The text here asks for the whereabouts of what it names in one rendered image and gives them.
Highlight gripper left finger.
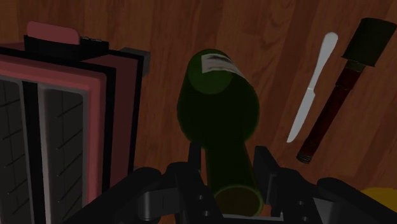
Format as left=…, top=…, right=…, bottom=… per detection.
left=63, top=141, right=223, bottom=224

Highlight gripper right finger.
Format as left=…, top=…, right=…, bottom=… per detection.
left=253, top=145, right=397, bottom=224

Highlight yellow object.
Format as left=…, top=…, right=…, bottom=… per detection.
left=360, top=187, right=397, bottom=213

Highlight green glass bottle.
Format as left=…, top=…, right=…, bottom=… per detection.
left=176, top=48, right=265, bottom=217

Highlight white table knife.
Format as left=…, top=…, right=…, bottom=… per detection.
left=286, top=32, right=339, bottom=144

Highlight red toaster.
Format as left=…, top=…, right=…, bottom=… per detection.
left=0, top=20, right=151, bottom=224

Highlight dark red handled spatula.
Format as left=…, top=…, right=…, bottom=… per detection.
left=296, top=17, right=397, bottom=164

